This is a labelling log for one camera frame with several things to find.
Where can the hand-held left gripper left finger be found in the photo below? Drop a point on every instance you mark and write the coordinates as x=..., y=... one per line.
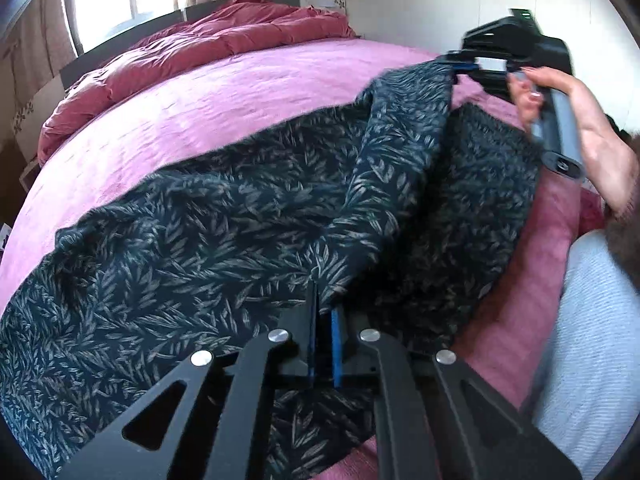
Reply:
x=313, y=345

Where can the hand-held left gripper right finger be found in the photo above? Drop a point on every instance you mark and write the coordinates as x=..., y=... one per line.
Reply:
x=336, y=345

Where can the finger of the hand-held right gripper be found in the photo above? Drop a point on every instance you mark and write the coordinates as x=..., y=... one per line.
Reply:
x=457, y=64

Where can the dark leaf-print pants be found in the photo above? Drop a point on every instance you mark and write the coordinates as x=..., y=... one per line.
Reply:
x=225, y=230

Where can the person's right forearm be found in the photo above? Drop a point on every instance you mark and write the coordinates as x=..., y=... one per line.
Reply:
x=617, y=180

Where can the person's right hand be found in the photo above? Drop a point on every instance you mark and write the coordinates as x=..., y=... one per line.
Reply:
x=575, y=105

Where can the patterned cardboard box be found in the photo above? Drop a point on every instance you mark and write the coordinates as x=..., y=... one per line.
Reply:
x=30, y=125
x=327, y=2

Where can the pink bed sheet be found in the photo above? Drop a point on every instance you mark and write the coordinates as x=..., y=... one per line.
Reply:
x=225, y=105

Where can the red duvet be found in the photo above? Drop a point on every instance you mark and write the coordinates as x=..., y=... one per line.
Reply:
x=210, y=35

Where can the person's light grey clothing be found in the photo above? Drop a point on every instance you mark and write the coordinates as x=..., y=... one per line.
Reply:
x=590, y=340

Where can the dark bed headboard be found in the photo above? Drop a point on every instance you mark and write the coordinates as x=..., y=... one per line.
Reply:
x=150, y=27

